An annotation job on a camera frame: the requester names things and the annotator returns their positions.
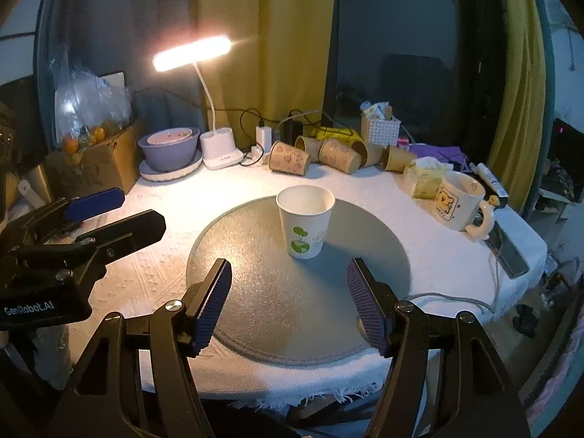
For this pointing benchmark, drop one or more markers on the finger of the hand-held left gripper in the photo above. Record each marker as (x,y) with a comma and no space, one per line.
(132,230)
(93,203)

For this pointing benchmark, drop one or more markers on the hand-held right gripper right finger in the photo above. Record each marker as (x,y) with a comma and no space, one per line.
(365,308)

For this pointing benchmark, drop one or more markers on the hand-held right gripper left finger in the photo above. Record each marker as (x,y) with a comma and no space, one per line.
(212,305)

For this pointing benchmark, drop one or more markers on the white paper cup green print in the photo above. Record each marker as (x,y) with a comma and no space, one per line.
(304,230)

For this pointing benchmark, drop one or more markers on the brown paper cup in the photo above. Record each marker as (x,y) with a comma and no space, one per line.
(308,143)
(340,155)
(287,158)
(399,158)
(372,153)

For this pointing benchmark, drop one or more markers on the cardboard box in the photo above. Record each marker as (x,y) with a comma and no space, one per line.
(105,164)

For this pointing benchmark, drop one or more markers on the orange fruit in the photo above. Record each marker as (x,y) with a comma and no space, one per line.
(70,144)
(98,133)

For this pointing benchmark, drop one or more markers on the round grey mat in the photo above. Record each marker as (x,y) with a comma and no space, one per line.
(283,310)

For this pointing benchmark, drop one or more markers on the white scalloped plate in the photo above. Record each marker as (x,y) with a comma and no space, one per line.
(178,173)

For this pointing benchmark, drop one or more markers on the purple bowl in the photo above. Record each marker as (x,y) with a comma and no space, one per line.
(166,157)

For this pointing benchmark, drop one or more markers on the pink bowl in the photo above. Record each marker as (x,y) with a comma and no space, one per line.
(169,136)

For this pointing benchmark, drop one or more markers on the clear plastic bag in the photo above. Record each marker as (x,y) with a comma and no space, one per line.
(91,96)

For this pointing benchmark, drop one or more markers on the white desk lamp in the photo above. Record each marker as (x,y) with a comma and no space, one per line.
(218,146)

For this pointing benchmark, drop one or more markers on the ceramic mug bear print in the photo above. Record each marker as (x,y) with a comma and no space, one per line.
(456,205)

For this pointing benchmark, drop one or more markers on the tissue pack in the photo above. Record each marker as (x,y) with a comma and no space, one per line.
(424,178)

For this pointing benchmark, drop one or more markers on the black phone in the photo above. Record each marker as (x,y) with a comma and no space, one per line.
(511,251)

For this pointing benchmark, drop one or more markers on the white charger plug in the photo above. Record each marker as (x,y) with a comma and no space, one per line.
(263,134)

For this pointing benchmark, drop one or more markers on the purple cloth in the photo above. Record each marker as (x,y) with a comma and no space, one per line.
(438,153)

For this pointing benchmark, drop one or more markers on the white perforated basket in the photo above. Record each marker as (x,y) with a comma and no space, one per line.
(381,130)

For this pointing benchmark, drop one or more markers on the white tube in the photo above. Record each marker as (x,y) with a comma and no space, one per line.
(490,180)

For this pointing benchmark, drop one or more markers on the grey curtain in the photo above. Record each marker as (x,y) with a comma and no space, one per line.
(114,18)

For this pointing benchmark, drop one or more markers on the black power adapter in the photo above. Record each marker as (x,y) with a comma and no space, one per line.
(292,131)

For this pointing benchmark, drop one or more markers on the snack packets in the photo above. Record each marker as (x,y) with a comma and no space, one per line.
(376,109)

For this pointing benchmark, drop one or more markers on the wide yellow curtain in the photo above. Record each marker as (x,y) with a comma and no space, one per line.
(273,36)

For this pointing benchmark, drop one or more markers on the narrow yellow curtain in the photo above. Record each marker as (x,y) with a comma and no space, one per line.
(520,77)

